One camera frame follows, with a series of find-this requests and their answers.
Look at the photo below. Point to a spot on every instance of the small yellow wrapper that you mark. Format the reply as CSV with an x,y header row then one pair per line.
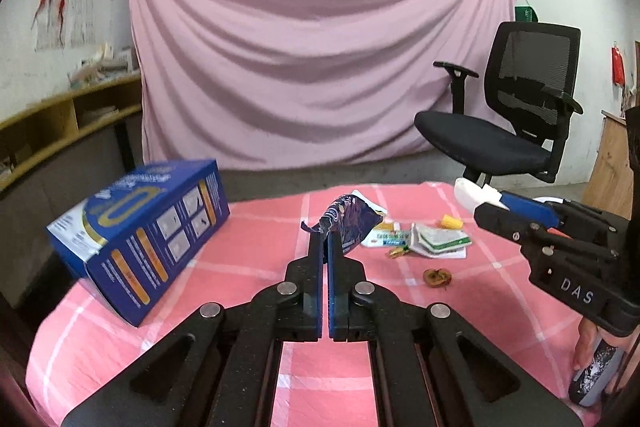
x,y
450,222

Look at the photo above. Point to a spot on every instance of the gold candy wrapper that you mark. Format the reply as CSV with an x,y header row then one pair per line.
x,y
397,252

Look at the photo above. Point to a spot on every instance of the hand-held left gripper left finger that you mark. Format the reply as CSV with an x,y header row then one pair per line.
x,y
315,317

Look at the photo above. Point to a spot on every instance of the wooden shelf counter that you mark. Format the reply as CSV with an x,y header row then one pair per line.
x,y
50,107

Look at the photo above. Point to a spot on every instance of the wooden cabinet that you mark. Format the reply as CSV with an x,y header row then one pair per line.
x,y
607,157

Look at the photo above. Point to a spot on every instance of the dark blue snack wrapper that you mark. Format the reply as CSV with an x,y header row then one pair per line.
x,y
350,219

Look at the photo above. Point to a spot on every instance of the black office chair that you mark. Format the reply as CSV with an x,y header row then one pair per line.
x,y
475,142

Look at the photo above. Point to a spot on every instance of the small red hanging ornament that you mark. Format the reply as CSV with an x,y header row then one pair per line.
x,y
618,64

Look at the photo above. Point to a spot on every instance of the pink hanging sheet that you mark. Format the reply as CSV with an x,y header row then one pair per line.
x,y
300,57

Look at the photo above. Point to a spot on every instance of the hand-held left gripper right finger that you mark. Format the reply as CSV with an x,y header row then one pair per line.
x,y
336,317

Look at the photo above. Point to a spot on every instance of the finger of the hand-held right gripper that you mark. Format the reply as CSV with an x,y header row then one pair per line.
x,y
500,219
525,205

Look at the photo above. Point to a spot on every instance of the white wall calendar sheets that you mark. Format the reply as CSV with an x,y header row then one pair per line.
x,y
75,24

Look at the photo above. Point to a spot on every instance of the person's right hand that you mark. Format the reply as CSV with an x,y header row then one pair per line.
x,y
584,347

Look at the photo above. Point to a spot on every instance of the stack of books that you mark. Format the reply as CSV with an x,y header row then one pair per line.
x,y
102,67

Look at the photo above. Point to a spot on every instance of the brown fruit piece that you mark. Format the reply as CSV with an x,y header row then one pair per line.
x,y
437,277

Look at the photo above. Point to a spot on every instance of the blue cardboard box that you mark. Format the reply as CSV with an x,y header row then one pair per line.
x,y
140,247

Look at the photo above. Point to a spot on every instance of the white wrapper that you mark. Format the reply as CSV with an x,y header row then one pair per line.
x,y
472,196

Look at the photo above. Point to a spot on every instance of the white green sachet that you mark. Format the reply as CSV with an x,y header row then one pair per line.
x,y
440,241

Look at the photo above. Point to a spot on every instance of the pink checked tablecloth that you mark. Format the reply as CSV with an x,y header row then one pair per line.
x,y
500,307

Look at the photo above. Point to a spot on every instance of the green white packet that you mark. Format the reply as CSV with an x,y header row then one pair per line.
x,y
387,237

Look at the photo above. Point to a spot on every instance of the green sign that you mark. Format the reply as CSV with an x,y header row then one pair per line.
x,y
526,14

